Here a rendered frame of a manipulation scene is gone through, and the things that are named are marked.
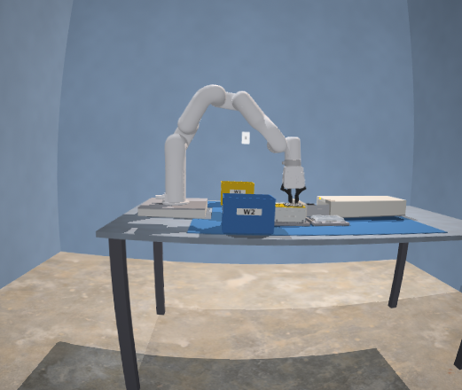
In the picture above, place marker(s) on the yellow open-top bin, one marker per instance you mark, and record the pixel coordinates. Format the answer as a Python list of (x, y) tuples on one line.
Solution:
[(236, 187)]

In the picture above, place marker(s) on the blue bench mat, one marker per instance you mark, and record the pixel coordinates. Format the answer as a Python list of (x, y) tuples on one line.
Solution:
[(366, 226)]

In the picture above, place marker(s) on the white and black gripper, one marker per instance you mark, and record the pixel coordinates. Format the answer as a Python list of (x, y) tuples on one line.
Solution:
[(293, 178)]

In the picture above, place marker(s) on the blue open-top box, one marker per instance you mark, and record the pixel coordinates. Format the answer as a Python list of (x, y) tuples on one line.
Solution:
[(248, 213)]

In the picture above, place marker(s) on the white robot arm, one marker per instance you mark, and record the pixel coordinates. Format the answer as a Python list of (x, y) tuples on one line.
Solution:
[(188, 123)]

